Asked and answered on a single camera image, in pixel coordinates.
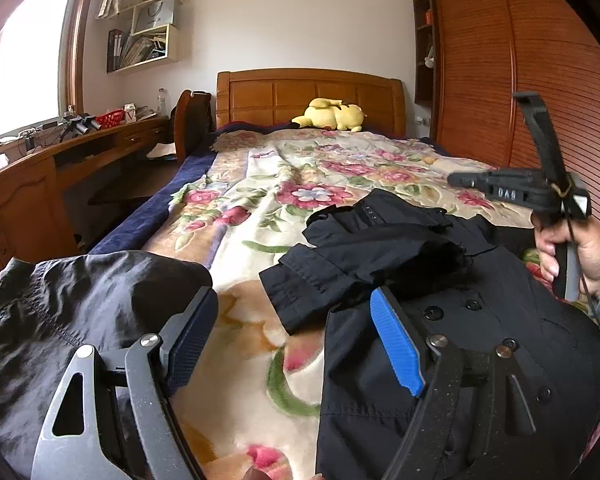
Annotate wooden chair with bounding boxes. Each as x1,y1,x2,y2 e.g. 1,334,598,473
87,89,214,208

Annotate window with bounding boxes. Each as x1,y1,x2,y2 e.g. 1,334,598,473
0,0,88,148

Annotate white paper bag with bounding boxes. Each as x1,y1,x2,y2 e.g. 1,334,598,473
131,0,176,37

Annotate black tripod gadget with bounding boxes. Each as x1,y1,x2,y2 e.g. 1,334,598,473
59,114,104,144

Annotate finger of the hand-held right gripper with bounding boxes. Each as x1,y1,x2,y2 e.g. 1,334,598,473
512,91,573,186
447,169,556,209

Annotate yellow plush toy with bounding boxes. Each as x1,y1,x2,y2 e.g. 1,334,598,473
291,97,366,133

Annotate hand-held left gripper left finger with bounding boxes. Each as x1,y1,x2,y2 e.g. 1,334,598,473
30,285,220,480

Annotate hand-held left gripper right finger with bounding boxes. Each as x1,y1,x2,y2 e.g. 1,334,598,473
370,285,600,480

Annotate red plastic basket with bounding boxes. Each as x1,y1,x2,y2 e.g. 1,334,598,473
96,109,127,129

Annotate floral blanket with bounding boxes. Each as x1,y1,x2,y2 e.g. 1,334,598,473
140,127,571,480

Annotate loose papers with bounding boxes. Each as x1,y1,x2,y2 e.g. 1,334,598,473
146,142,179,161

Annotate wooden desk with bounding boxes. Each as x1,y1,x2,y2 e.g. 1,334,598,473
0,112,181,306

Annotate person's right hand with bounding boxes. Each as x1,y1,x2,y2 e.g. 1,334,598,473
534,221,600,301

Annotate dark wooden niche shelf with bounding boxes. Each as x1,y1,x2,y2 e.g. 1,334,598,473
412,0,439,107

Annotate dark blue bed sheet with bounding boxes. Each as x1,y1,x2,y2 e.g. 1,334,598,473
87,122,301,256

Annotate wooden bed headboard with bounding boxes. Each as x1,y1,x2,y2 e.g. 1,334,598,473
216,68,407,137

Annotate row of books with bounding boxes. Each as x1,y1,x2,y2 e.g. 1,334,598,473
106,27,168,72

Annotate black buttoned coat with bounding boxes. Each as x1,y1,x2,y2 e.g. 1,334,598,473
258,188,600,480

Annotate wooden slatted wardrobe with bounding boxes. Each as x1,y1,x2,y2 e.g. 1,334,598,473
427,0,600,243

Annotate shiny black jacket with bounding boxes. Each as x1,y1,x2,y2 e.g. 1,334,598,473
0,251,215,480

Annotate white wall shelf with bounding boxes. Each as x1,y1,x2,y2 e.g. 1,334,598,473
96,0,184,74

